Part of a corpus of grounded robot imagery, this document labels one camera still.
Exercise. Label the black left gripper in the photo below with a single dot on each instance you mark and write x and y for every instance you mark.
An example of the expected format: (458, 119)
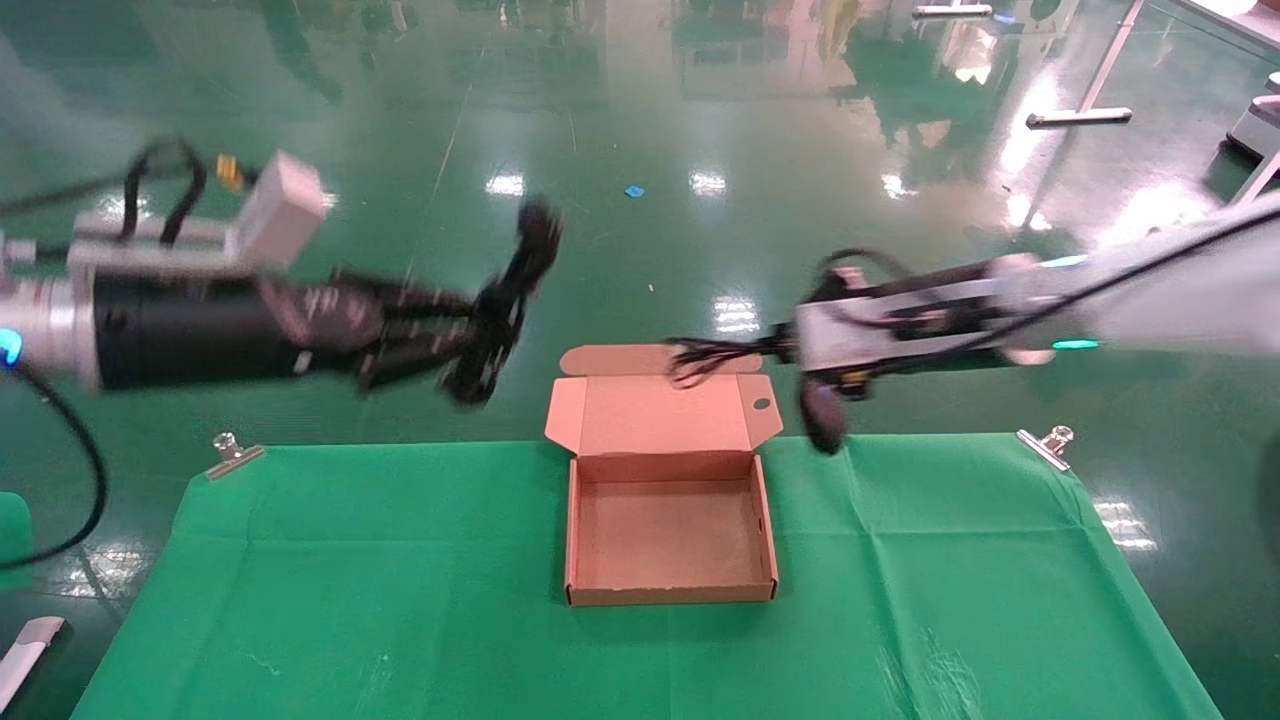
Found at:
(325, 320)

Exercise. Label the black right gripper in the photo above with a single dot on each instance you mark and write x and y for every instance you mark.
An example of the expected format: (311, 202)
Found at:
(940, 277)

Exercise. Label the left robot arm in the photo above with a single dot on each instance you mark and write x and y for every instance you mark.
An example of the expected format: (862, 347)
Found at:
(180, 330)

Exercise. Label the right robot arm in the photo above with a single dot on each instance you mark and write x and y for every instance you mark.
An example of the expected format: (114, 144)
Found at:
(1170, 295)

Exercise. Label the brown cardboard box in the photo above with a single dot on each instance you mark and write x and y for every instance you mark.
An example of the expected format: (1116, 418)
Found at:
(665, 545)

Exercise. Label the silver binder clip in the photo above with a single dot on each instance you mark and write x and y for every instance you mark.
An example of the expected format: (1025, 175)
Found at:
(232, 458)
(1045, 446)

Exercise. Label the green table cloth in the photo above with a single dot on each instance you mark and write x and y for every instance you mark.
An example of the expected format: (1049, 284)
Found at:
(400, 600)

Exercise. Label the white table foot bar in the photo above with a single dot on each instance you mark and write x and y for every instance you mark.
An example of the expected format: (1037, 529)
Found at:
(950, 10)

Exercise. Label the white table leg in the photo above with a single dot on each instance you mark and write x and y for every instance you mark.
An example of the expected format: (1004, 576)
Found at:
(1262, 178)
(1080, 117)

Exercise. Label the white robot body panel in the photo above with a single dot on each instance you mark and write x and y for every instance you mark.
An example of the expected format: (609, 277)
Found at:
(25, 655)

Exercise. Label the grey machine base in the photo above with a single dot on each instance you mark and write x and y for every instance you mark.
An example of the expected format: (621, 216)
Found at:
(1255, 125)

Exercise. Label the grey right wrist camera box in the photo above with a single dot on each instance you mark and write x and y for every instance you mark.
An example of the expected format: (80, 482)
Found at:
(850, 335)

